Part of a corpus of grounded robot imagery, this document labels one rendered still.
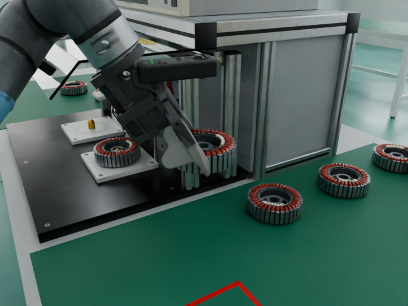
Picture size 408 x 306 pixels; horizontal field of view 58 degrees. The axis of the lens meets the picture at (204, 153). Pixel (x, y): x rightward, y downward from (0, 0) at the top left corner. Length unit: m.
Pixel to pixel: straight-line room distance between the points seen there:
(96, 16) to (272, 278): 0.47
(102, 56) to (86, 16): 0.05
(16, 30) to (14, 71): 0.06
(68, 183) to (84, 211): 0.13
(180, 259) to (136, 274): 0.08
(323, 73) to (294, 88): 0.09
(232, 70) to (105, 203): 0.37
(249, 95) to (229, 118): 0.07
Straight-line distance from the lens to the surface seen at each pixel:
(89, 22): 0.50
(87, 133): 1.11
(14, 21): 0.56
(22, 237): 0.78
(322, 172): 0.88
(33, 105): 1.54
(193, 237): 0.70
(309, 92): 0.92
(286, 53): 0.84
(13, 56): 0.53
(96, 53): 0.51
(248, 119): 0.84
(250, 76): 0.81
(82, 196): 0.82
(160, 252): 0.67
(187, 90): 0.71
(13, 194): 0.93
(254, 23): 0.76
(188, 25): 0.71
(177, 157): 0.53
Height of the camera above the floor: 1.19
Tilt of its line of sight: 26 degrees down
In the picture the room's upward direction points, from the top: straight up
